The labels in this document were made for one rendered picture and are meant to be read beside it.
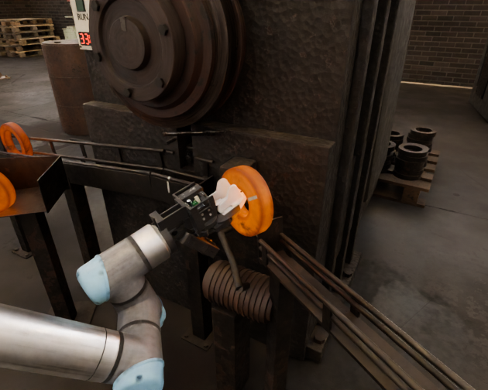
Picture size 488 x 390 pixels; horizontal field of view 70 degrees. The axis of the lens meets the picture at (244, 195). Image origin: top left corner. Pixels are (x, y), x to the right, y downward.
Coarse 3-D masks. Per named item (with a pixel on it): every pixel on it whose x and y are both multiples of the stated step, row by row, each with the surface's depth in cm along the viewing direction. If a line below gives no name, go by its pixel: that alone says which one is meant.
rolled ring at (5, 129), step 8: (0, 128) 153; (8, 128) 150; (16, 128) 149; (8, 136) 156; (16, 136) 149; (24, 136) 149; (8, 144) 157; (24, 144) 149; (16, 152) 159; (24, 152) 151; (32, 152) 153
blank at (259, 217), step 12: (240, 168) 72; (252, 168) 72; (228, 180) 76; (240, 180) 72; (252, 180) 69; (264, 180) 71; (252, 192) 70; (264, 192) 69; (252, 204) 71; (264, 204) 69; (240, 216) 76; (252, 216) 72; (264, 216) 70; (240, 228) 77; (252, 228) 73; (264, 228) 73
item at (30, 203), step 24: (0, 168) 125; (24, 168) 126; (48, 168) 116; (24, 192) 127; (48, 192) 115; (0, 216) 113; (24, 216) 121; (48, 240) 130; (48, 264) 132; (48, 288) 137; (48, 312) 153; (72, 312) 148
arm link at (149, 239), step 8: (136, 232) 63; (144, 232) 62; (152, 232) 62; (136, 240) 61; (144, 240) 61; (152, 240) 62; (160, 240) 62; (144, 248) 61; (152, 248) 61; (160, 248) 62; (168, 248) 64; (152, 256) 61; (160, 256) 62; (168, 256) 64; (152, 264) 62
